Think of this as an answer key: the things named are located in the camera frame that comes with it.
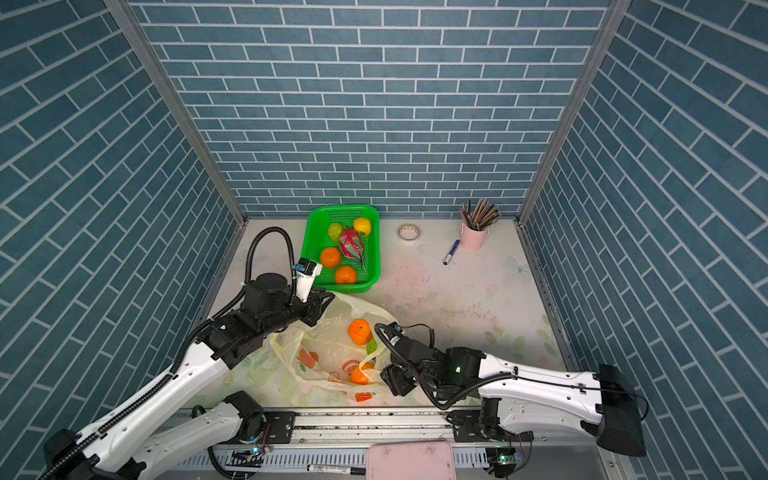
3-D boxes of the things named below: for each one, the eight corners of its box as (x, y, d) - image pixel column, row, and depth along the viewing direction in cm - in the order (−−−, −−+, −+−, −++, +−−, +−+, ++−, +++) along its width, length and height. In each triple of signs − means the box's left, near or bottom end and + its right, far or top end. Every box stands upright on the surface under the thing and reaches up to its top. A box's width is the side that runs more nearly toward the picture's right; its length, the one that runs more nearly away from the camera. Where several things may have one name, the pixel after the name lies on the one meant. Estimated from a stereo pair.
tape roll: (398, 240, 116) (398, 236, 115) (398, 226, 121) (398, 223, 119) (419, 240, 116) (419, 237, 115) (418, 227, 121) (419, 223, 120)
